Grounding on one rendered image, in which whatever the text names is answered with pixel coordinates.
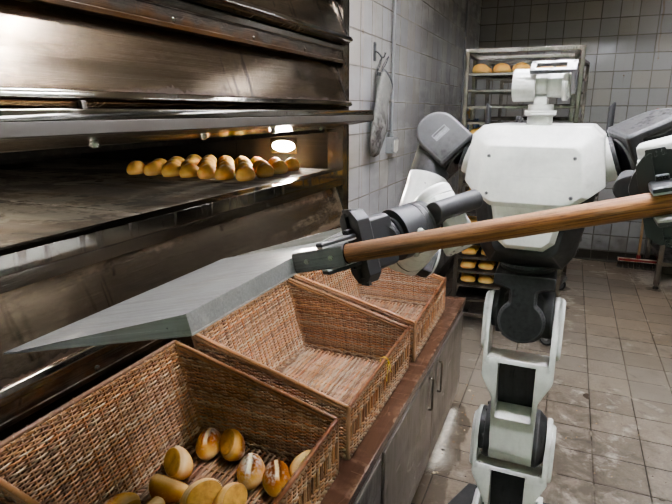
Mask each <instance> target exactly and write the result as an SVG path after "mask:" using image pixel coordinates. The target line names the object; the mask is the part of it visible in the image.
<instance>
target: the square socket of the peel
mask: <svg viewBox="0 0 672 504"><path fill-rule="evenodd" d="M348 243H349V242H345V243H342V244H338V245H335V246H332V247H328V248H325V249H317V248H316V247H311V248H305V249H300V250H298V251H296V252H294V253H293V254H292V259H293V263H294V267H295V271H296V273H302V272H309V271H316V270H322V269H329V268H336V267H343V266H346V265H347V264H350V263H348V262H347V261H346V260H345V257H344V252H343V249H344V245H345V244H348Z"/></svg>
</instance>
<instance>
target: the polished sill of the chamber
mask: <svg viewBox="0 0 672 504"><path fill-rule="evenodd" d="M341 178H343V170H342V169H328V170H324V171H320V172H315V173H311V174H307V175H303V176H299V177H294V178H290V179H286V180H282V181H278V182H273V183H269V184H265V185H261V186H257V187H252V188H248V189H244V190H240V191H236V192H231V193H227V194H223V195H219V196H215V197H210V198H206V199H202V200H198V201H194V202H189V203H185V204H181V205H177V206H173V207H168V208H164V209H160V210H156V211H152V212H147V213H143V214H139V215H135V216H131V217H126V218H122V219H118V220H114V221H110V222H105V223H101V224H97V225H93V226H89V227H84V228H80V229H76V230H72V231H68V232H64V233H59V234H55V235H51V236H47V237H43V238H38V239H34V240H30V241H26V242H22V243H17V244H13V245H9V246H5V247H1V248H0V277H3V276H7V275H10V274H13V273H17V272H20V271H24V270H27V269H31V268H34V267H38V266H41V265H44V264H48V263H51V262H55V261H58V260H62V259H65V258H69V257H72V256H75V255H79V254H82V253H86V252H89V251H93V250H96V249H100V248H103V247H107V246H110V245H113V244H117V243H120V242H124V241H127V240H131V239H134V238H138V237H141V236H144V235H148V234H151V233H155V232H158V231H162V230H165V229H169V228H172V227H175V226H179V225H182V224H186V223H189V222H193V221H196V220H200V219H203V218H206V217H210V216H213V215H217V214H220V213H224V212H227V211H231V210H234V209H237V208H241V207H244V206H248V205H251V204H255V203H258V202H262V201H265V200H269V199H272V198H275V197H279V196H282V195H286V194H289V193H293V192H296V191H300V190H303V189H306V188H310V187H313V186H317V185H320V184H324V183H327V182H331V181H334V180H337V179H341Z"/></svg>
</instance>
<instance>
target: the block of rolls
mask: <svg viewBox="0 0 672 504"><path fill-rule="evenodd" d="M299 168H300V164H299V162H298V161H297V160H296V159H295V158H288V159H286V160H285V162H284V161H282V160H280V159H279V158H278V157H272V158H271V159H270V160H269V161H268V162H267V161H265V160H263V159H262V158H261V157H256V156H255V157H253V158H252V159H251V160H250V161H249V159H248V158H247V157H245V156H239V157H237V158H236V159H235V161H234V160H233V158H232V157H230V156H227V155H223V156H221V157H219V159H218V160H217V159H216V157H215V156H213V155H205V156H204V157H203V158H201V157H200V156H199V155H197V154H191V155H189V156H188V157H187V158H186V159H185V160H184V159H183V158H182V157H180V156H173V157H172V158H170V159H169V160H168V161H167V160H165V159H163V158H157V159H155V160H153V161H152V162H149V163H148V164H147V165H145V164H144V163H143V162H141V161H132V162H130V163H129V164H128V166H127V169H126V171H127V173H128V174H129V175H138V174H145V175H146V176H155V175H163V176H164V177H175V176H180V177H181V178H193V177H198V178H199V179H211V178H215V179H216V180H229V179H233V178H234V176H235V175H236V179H237V180H238V181H251V180H253V179H254V178H255V176H257V177H258V178H267V177H271V176H273V175H274V174H284V173H286V172H287V171H296V170H299ZM255 174H256V175H255Z"/></svg>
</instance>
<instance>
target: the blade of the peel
mask: <svg viewBox="0 0 672 504"><path fill-rule="evenodd" d="M339 235H342V230H341V228H337V229H334V230H330V231H326V232H323V233H319V234H315V235H312V236H308V237H304V238H300V239H297V240H293V241H289V242H286V243H282V244H278V245H274V246H271V247H267V248H263V249H260V250H256V251H252V252H249V253H245V254H241V255H237V256H235V257H229V258H223V259H221V260H219V261H216V262H214V263H212V264H209V265H207V266H205V267H202V268H200V269H198V270H195V271H193V272H191V273H188V274H186V275H184V276H181V277H179V278H177V279H174V280H172V281H170V282H167V283H165V284H163V285H160V286H158V287H156V288H153V289H151V290H149V291H146V292H144V293H142V294H139V295H137V296H135V297H132V298H130V299H128V300H125V301H123V302H121V303H118V304H116V305H114V306H111V307H109V308H107V309H104V310H102V311H100V312H97V313H95V314H93V315H90V316H88V317H86V318H83V319H81V320H79V321H76V322H74V323H72V324H69V325H67V326H65V327H62V328H60V329H58V330H55V331H53V332H51V333H48V334H46V335H44V336H41V337H39V338H37V339H34V340H32V341H30V342H27V343H25V344H23V345H20V346H18V347H16V348H13V349H11V350H9V351H6V352H4V354H14V353H24V352H35V351H45V350H55V349H65V348H76V347H86V346H96V345H106V344H117V343H127V342H137V341H147V340H158V339H168V338H178V337H188V336H193V335H195V334H197V333H199V332H200V331H202V330H204V329H205V328H207V327H209V326H210V325H212V324H214V323H215V322H217V321H219V320H220V319H222V318H224V317H225V316H227V315H229V314H230V313H232V312H234V311H235V310H237V309H239V308H240V307H242V306H244V305H245V304H247V303H249V302H251V301H252V300H254V299H256V298H257V297H259V296H261V295H262V294H264V293H266V292H267V291H269V290H271V289H272V288H274V287H276V286H277V285H279V284H281V283H282V282H284V281H286V280H287V279H289V278H291V277H292V276H294V275H296V274H298V273H296V271H295V267H294V263H293V259H292V254H293V253H294V252H296V251H298V250H300V249H305V248H311V247H316V244H317V243H319V242H322V241H325V240H328V239H331V238H334V237H336V236H339Z"/></svg>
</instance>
